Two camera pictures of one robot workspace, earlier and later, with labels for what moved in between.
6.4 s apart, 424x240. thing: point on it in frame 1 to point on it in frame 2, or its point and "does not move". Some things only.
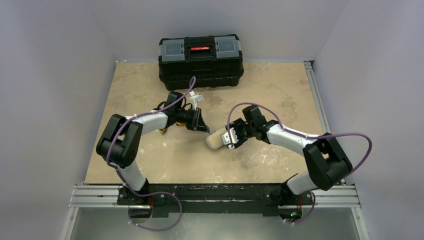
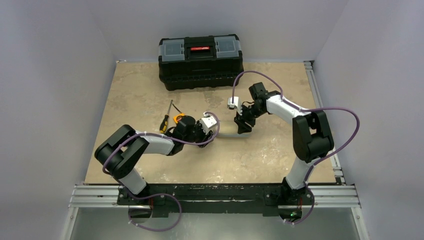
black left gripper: x=195 y=119 to x=201 y=134
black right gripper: x=236 y=131 to x=244 y=116
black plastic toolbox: x=215 y=61 does not move
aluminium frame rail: x=343 y=196 does not move
